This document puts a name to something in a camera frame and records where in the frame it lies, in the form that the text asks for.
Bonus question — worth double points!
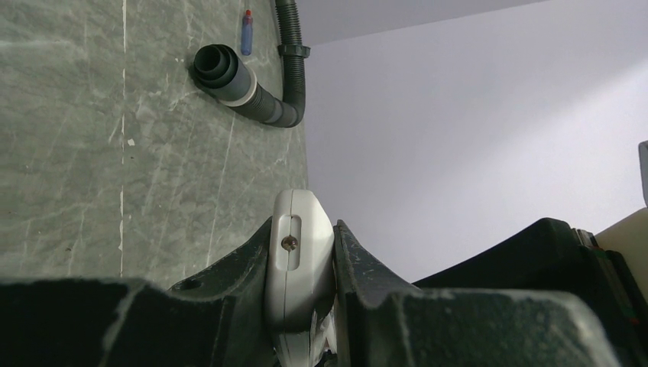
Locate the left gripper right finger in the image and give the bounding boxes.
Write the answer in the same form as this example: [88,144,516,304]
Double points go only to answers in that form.
[334,222,621,366]

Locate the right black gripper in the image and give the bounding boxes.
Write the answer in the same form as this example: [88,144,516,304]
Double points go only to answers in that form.
[413,218,647,366]

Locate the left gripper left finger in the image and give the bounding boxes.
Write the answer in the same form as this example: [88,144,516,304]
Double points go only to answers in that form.
[1,222,274,366]

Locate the white remote control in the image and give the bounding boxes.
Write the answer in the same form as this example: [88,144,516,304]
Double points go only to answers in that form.
[264,189,337,366]

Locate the blue red pen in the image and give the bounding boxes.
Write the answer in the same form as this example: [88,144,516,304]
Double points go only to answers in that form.
[240,9,253,56]

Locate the black corrugated hose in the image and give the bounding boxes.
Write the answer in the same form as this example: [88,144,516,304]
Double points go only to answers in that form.
[190,0,311,128]

